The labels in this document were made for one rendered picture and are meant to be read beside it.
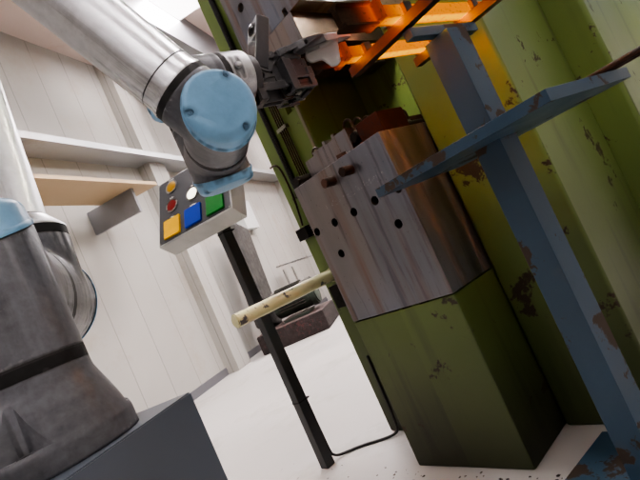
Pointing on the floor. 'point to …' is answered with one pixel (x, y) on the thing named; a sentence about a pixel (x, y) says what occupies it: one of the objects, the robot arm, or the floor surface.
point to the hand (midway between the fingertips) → (328, 55)
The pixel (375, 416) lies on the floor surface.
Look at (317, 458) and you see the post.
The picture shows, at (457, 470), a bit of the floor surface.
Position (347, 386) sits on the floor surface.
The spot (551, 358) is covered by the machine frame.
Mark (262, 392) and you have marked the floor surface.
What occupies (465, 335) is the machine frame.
